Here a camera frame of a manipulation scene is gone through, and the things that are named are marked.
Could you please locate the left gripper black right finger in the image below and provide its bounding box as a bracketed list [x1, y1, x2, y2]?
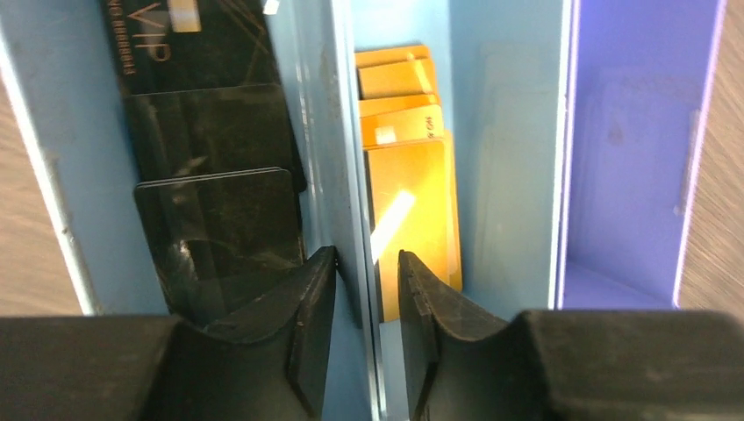
[398, 251, 743, 420]

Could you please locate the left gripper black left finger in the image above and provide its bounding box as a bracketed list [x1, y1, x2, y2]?
[1, 246, 336, 420]

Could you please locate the gold cards stack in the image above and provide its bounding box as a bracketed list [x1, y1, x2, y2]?
[354, 45, 463, 322]

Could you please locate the blue three-compartment organizer tray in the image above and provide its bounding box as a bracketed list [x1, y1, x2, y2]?
[1, 1, 726, 420]

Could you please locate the black cards stack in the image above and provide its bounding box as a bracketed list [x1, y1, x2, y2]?
[103, 1, 306, 325]

